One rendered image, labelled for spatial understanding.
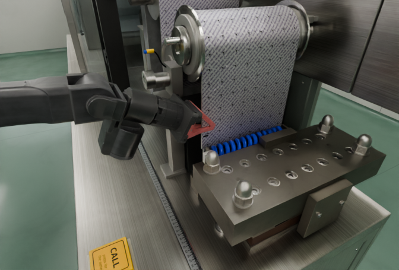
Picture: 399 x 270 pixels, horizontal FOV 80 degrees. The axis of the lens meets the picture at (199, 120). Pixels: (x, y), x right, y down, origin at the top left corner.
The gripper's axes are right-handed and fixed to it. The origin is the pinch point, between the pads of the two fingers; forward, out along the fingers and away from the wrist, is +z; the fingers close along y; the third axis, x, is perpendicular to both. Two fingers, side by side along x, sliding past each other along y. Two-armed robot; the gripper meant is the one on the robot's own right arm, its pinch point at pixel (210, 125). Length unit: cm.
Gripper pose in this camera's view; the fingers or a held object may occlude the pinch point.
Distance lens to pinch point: 52.9
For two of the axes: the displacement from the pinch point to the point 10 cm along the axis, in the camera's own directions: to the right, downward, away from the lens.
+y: 4.4, 4.6, -7.7
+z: 7.9, 2.1, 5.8
